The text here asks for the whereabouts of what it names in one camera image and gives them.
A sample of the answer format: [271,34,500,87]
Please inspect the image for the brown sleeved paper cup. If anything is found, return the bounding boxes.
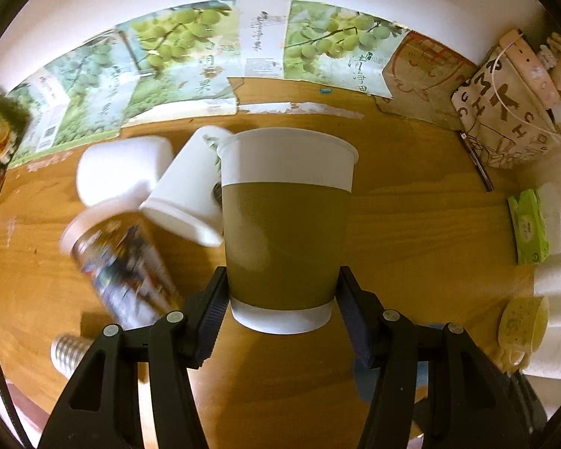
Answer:
[218,128,359,335]

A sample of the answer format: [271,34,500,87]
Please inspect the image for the grape print paper sheets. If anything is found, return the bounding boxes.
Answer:
[9,0,407,166]

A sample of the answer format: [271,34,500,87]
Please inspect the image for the white plastic container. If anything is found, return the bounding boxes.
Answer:
[76,136,174,207]

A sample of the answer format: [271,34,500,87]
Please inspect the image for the black pen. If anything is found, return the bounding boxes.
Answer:
[457,131,494,192]

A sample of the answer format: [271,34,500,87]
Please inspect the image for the yellow mug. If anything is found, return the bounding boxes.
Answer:
[497,296,549,374]

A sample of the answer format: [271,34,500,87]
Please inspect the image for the yellow printed can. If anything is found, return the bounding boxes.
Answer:
[0,95,31,165]

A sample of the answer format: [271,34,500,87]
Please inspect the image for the pink round box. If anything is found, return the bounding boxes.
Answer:
[500,28,561,124]

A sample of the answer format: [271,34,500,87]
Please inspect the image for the checkered white paper cup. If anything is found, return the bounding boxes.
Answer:
[50,333,93,379]

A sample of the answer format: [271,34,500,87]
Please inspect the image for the green tissue pack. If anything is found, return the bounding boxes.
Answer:
[507,189,550,265]

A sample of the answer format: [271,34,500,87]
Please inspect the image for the brown cardboard sheet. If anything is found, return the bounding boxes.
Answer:
[376,31,477,130]

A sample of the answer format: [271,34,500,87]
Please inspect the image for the lettered canvas bag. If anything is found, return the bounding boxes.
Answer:
[451,47,561,169]

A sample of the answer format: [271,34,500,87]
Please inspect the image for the printed dark paper cup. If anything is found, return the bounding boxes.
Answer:
[59,196,184,330]

